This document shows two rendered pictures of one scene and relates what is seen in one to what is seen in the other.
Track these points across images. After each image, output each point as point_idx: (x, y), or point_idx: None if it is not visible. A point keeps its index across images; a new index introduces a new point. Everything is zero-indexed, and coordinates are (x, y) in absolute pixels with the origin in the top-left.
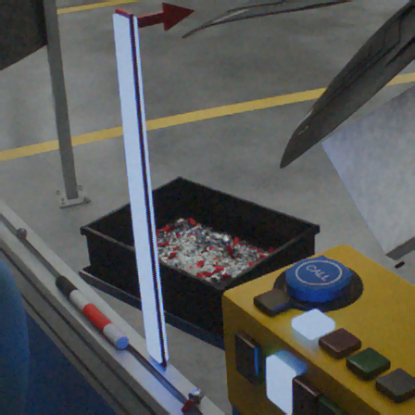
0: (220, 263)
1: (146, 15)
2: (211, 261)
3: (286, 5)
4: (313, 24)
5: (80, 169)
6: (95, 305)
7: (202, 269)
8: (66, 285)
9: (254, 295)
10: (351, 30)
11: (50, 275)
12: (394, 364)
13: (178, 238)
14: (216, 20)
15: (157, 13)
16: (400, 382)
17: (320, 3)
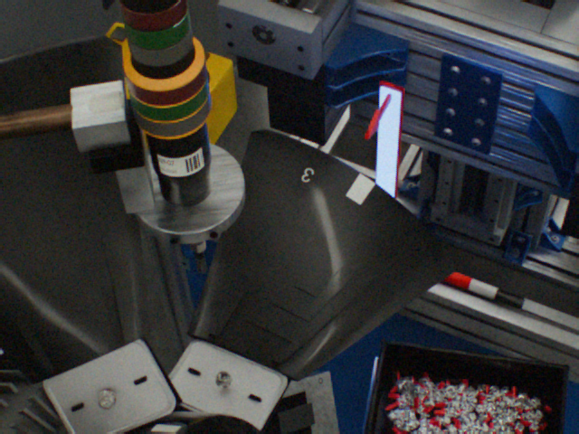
0: (436, 428)
1: (384, 103)
2: (448, 429)
3: (295, 168)
4: None
5: None
6: (476, 300)
7: (447, 414)
8: (507, 292)
9: (213, 62)
10: None
11: (545, 316)
12: (127, 47)
13: None
14: (375, 193)
15: (379, 109)
16: (118, 32)
17: (249, 139)
